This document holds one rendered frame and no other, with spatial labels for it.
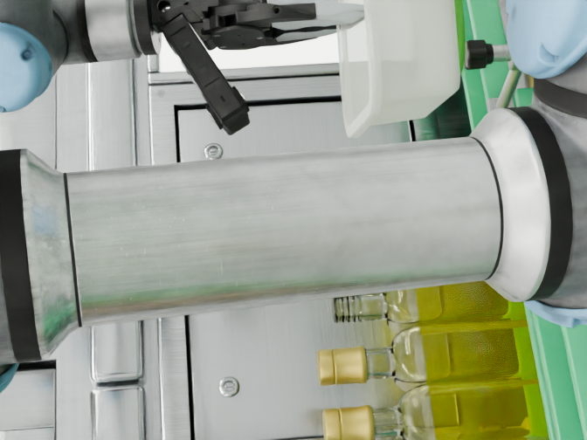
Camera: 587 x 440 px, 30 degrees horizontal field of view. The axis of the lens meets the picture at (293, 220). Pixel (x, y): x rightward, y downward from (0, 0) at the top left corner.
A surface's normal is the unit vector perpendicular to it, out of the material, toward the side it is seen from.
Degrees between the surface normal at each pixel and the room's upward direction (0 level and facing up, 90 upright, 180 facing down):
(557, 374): 90
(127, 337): 90
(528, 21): 9
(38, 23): 137
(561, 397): 90
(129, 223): 96
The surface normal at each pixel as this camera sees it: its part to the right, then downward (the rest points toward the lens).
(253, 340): 0.04, -0.42
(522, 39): -0.99, -0.08
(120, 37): 0.00, 0.64
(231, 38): 0.07, 0.99
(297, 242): 0.21, 0.21
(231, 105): -0.04, -0.15
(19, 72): -0.02, 0.42
